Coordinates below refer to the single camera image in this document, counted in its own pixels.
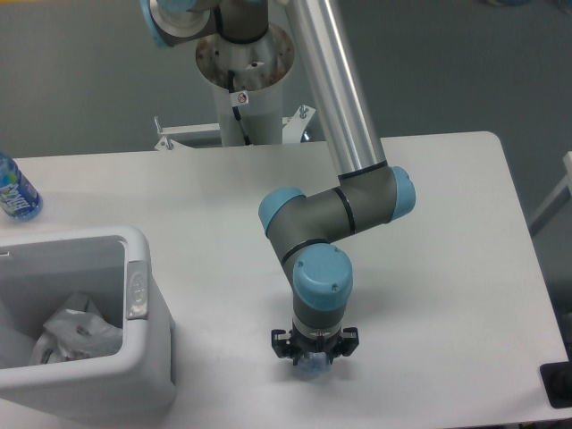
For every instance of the white frame at right edge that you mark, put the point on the white frame at right edge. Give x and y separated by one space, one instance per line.
554 201

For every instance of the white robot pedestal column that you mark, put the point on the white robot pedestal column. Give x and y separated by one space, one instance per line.
247 85

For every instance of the white plastic trash can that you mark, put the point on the white plastic trash can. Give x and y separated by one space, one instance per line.
112 265

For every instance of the white paper wrapper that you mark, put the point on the white paper wrapper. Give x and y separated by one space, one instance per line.
81 330

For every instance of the clear plastic bottle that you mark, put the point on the clear plastic bottle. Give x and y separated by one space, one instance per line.
312 365

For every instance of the trash inside can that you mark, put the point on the trash inside can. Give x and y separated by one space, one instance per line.
46 351

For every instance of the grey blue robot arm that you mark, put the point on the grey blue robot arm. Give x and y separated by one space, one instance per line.
302 229

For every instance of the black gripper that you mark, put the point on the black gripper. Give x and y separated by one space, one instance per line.
293 344

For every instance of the blue labelled water bottle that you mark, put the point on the blue labelled water bottle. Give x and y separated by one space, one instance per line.
19 199

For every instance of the black device at table edge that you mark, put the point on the black device at table edge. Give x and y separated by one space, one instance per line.
557 383

